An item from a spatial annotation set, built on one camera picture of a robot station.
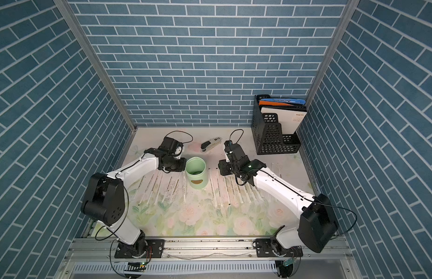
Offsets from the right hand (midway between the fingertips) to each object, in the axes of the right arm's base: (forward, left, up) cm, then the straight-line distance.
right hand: (223, 164), depth 82 cm
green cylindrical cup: (+4, +16, -14) cm, 22 cm away
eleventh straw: (-7, +29, -16) cm, 34 cm away
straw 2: (-4, +2, -17) cm, 17 cm away
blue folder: (+36, -31, +13) cm, 49 cm away
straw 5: (-5, -14, -17) cm, 23 cm away
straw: (-5, +5, -16) cm, 18 cm away
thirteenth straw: (-8, +34, -16) cm, 39 cm away
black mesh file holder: (+19, -22, +5) cm, 29 cm away
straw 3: (-5, -2, -17) cm, 18 cm away
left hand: (+2, +19, -10) cm, 21 cm away
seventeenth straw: (-4, +20, -12) cm, 24 cm away
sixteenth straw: (-6, +25, -16) cm, 31 cm away
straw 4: (-3, -6, -17) cm, 18 cm away
